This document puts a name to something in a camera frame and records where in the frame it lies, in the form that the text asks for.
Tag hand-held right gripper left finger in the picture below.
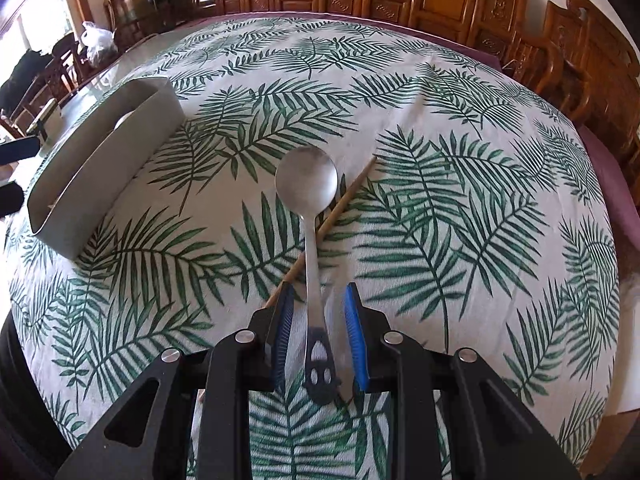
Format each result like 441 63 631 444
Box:
55 282 296 480

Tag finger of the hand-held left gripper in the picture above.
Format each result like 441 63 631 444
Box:
0 183 24 217
0 139 40 166

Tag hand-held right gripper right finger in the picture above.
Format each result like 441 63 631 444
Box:
344 283 581 480

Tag grey rectangular tray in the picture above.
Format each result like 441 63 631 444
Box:
27 76 183 261

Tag wooden chopstick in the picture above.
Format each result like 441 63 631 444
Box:
197 156 378 406

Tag metal spoon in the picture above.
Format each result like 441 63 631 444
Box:
274 146 343 405

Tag wooden chair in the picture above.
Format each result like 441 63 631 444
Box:
0 35 106 138

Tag white plastic bag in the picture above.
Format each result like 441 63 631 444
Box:
80 21 119 65

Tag leaf print tablecloth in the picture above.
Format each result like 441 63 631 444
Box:
5 16 621 480

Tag carved wooden armchair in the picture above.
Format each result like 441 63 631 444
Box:
505 0 640 186

